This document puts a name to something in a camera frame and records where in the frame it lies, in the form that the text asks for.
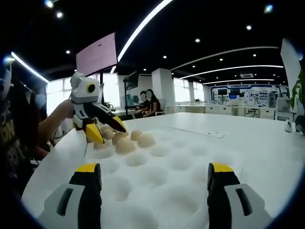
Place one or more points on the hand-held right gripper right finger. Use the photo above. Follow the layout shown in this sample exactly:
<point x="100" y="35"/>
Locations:
<point x="218" y="198"/>

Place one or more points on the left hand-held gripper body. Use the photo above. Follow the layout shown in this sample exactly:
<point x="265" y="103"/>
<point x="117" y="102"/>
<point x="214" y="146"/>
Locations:
<point x="82" y="94"/>

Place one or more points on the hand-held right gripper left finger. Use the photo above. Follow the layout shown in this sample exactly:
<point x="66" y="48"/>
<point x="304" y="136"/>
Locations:
<point x="89" y="193"/>

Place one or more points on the group of brown eggs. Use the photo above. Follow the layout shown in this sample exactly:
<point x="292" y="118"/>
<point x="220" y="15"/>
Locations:
<point x="125" y="145"/>

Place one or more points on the white foam egg holder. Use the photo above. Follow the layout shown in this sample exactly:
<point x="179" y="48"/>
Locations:
<point x="166" y="176"/>

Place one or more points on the person's left hand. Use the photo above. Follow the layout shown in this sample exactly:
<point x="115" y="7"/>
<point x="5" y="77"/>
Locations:
<point x="65" y="111"/>

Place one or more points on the large pink display screen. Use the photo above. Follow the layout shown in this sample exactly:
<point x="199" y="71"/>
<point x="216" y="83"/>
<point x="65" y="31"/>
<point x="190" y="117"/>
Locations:
<point x="97" y="56"/>

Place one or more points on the black monitor on pole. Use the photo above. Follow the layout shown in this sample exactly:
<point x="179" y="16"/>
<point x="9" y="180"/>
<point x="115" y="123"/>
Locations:
<point x="131" y="81"/>

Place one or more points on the grey office chair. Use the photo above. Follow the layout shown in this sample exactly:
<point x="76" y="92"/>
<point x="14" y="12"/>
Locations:
<point x="162" y="106"/>

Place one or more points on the white square pillar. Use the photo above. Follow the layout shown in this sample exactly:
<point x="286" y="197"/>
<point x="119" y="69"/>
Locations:
<point x="289" y="57"/>
<point x="162" y="83"/>

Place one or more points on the white table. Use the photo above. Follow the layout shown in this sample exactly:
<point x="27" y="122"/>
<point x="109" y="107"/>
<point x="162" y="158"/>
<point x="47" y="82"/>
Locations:
<point x="262" y="148"/>

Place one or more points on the white worn device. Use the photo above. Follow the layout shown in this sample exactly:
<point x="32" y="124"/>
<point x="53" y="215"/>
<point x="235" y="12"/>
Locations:
<point x="6" y="81"/>

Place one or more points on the operator in black shirt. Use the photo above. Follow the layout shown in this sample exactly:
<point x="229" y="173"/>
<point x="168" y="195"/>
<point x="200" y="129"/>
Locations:
<point x="12" y="143"/>

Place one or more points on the long white ceiling light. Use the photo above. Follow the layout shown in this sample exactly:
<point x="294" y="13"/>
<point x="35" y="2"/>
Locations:
<point x="140" y="27"/>

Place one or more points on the row of white cabinets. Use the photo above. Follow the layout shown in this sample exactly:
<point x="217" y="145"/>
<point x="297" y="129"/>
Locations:
<point x="209" y="109"/>

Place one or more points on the small white toy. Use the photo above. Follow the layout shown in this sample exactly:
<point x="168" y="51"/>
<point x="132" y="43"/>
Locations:
<point x="288" y="126"/>

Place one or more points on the dark grey pouch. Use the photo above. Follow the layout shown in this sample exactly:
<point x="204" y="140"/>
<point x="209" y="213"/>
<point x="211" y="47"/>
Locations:
<point x="300" y="127"/>

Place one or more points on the ceiling air conditioner vent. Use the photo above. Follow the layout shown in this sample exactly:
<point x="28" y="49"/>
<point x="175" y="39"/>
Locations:
<point x="246" y="75"/>

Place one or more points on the green potted plant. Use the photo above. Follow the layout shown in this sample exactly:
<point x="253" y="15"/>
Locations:
<point x="299" y="90"/>

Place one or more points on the blue-framed display wall panel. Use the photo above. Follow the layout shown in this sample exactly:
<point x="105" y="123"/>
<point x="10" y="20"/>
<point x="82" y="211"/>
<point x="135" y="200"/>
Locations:
<point x="233" y="93"/>

